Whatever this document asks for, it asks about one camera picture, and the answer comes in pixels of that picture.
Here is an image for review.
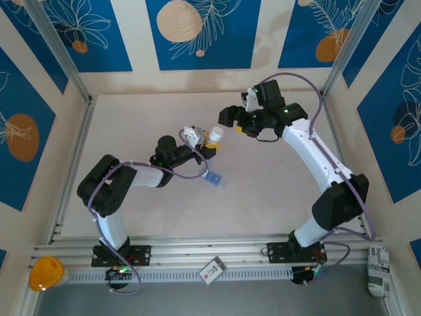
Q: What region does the aluminium frame post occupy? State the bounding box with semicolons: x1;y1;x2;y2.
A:
24;0;93;103
320;0;378;99

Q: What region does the blue transparent packet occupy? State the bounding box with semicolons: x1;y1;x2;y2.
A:
200;170;230;190

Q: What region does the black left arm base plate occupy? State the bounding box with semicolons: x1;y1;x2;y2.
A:
91;245;152;267

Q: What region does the blue panel with beige circle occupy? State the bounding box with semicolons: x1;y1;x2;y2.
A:
145;0;262;71

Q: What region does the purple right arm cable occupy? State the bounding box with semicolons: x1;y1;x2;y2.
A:
259;72;378;287

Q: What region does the grey slotted cable duct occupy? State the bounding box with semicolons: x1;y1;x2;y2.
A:
67;265;294;284

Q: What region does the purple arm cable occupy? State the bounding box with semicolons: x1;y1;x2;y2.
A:
259;72;378;287
87;128;213;296

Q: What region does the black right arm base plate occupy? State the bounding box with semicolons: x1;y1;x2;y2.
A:
266;242;328;264

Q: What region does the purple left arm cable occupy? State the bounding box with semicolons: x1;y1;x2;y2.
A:
87;128;213;296

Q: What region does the black controller box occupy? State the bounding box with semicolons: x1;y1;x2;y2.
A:
105;266;132;290
291;265;325;286

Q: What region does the thin black cable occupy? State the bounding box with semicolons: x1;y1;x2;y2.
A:
255;129;281;144

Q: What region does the white card with red stamp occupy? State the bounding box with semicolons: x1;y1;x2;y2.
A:
199;255;228;286

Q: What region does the wide aluminium frame rail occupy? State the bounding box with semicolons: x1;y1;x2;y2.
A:
32;234;384;275

